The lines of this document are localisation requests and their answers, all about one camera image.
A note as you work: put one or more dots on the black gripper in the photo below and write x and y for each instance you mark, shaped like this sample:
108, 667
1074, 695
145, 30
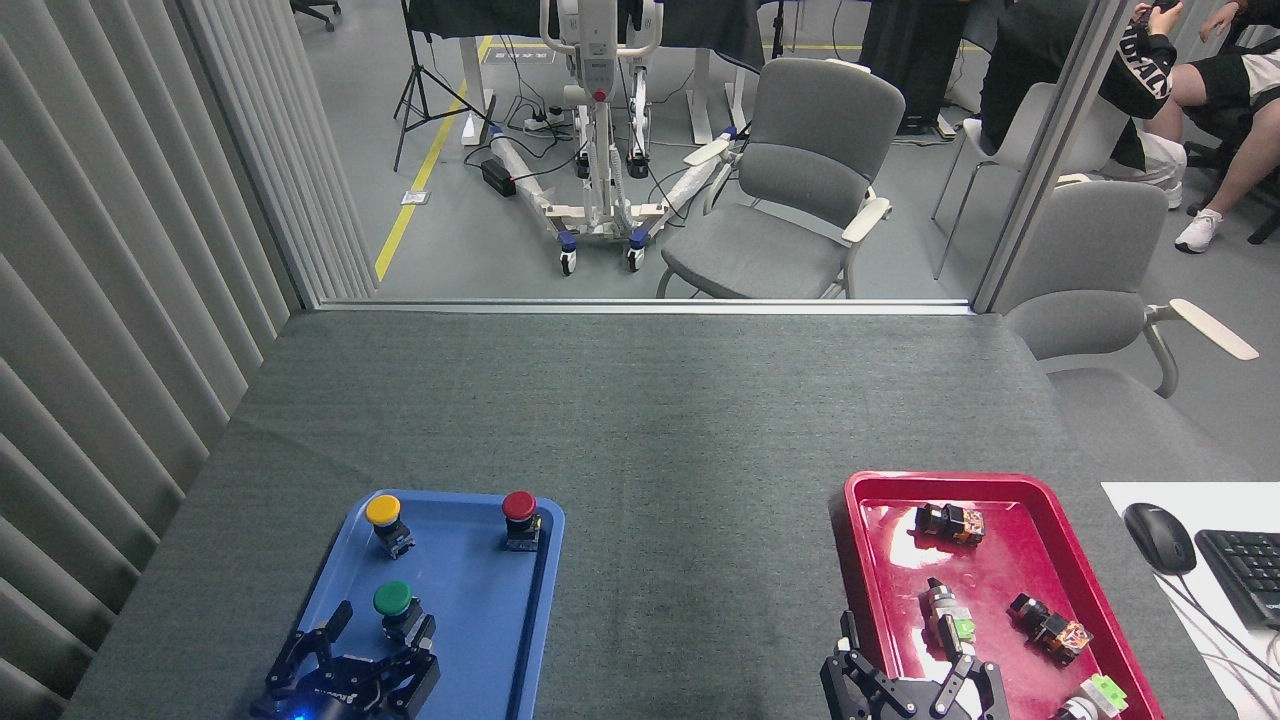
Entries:
345, 690
918, 702

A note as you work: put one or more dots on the green push button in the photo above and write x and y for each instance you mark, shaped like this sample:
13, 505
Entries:
392, 597

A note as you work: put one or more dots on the yellow push button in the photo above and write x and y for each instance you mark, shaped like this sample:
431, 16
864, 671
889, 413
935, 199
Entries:
383, 510

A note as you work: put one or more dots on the red push button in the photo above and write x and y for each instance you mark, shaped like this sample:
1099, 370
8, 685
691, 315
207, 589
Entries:
519, 505

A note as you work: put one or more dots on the blue plastic tray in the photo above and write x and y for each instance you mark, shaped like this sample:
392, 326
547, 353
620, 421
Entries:
470, 600

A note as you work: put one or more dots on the red plastic tray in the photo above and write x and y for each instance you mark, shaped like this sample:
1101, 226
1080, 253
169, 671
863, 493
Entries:
1000, 570

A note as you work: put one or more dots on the black computer mouse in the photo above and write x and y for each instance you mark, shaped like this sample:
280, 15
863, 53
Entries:
1160, 538

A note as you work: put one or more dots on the white desk mat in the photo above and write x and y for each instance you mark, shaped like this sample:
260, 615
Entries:
1140, 495

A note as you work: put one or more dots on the black keyboard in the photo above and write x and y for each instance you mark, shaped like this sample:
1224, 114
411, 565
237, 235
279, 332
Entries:
1245, 575

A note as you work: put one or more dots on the grey armchair with white armrests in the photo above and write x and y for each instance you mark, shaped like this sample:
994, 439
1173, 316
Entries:
800, 170
1085, 270

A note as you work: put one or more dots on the silver floor outlet plate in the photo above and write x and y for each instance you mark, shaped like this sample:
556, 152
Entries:
415, 197

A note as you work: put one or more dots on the black power adapter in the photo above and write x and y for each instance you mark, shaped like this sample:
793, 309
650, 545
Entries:
497, 177

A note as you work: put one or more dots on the white power strip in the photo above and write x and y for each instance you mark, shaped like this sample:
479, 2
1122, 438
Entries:
545, 122

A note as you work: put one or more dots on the white wheeled stand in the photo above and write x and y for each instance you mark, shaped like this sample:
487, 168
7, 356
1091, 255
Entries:
600, 130

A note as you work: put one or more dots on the black tripod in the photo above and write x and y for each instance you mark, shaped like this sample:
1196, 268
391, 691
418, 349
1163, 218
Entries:
418, 85

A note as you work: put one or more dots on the white chair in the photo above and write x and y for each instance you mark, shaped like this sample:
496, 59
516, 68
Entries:
1015, 130

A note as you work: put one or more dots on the person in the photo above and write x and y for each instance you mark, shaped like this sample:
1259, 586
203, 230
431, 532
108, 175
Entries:
1030, 60
1215, 80

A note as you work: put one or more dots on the black office chair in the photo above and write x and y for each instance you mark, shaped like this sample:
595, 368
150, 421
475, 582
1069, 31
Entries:
318, 10

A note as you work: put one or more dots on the black cloth covered table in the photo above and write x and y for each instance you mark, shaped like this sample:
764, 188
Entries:
700, 25

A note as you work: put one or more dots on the silver switch with green block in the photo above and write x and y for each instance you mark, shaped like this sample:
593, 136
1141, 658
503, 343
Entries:
948, 612

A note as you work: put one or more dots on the black orange switch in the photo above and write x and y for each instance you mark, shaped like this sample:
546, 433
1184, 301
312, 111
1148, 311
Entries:
950, 524
1050, 628

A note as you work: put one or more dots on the white green switch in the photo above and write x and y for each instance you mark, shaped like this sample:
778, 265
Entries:
1095, 697

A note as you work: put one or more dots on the silver frame rail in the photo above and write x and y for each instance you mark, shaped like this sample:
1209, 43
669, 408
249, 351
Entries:
640, 306

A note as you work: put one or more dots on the silver post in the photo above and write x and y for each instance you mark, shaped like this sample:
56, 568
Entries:
1055, 150

